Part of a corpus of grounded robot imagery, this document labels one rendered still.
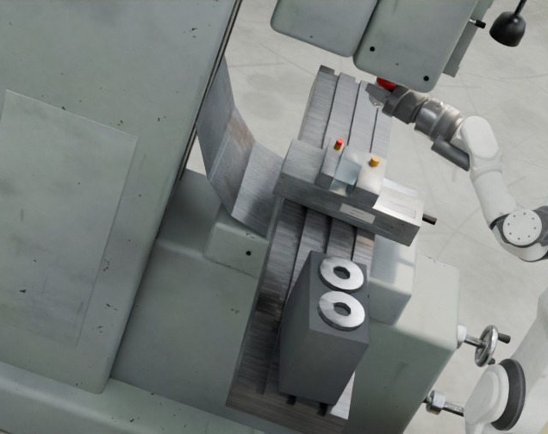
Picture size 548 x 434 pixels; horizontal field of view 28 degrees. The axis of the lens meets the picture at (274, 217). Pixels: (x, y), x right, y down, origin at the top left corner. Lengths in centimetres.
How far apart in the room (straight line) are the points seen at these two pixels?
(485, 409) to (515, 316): 192
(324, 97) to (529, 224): 89
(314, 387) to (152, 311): 78
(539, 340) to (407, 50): 65
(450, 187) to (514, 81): 112
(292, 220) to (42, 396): 86
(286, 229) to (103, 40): 60
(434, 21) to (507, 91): 316
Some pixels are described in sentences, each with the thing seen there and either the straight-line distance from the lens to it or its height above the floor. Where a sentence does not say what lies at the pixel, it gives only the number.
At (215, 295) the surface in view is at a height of 62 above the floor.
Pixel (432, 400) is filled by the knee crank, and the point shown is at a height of 52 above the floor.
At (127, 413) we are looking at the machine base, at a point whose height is 20.
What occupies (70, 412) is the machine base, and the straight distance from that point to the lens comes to 292.
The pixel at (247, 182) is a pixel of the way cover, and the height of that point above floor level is 87.
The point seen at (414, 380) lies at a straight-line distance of 279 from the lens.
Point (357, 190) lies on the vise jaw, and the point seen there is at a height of 102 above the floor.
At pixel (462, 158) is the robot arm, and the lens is 237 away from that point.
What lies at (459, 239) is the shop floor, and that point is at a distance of 429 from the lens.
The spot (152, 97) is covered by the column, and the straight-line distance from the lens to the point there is 229.
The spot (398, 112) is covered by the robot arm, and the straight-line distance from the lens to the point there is 241.
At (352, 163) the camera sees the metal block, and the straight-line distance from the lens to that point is 250.
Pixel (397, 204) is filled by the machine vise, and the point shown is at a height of 100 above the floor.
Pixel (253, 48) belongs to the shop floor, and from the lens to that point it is 486.
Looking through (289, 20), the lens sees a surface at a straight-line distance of 226.
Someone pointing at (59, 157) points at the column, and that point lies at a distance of 245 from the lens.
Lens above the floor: 246
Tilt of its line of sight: 38 degrees down
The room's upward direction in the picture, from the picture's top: 23 degrees clockwise
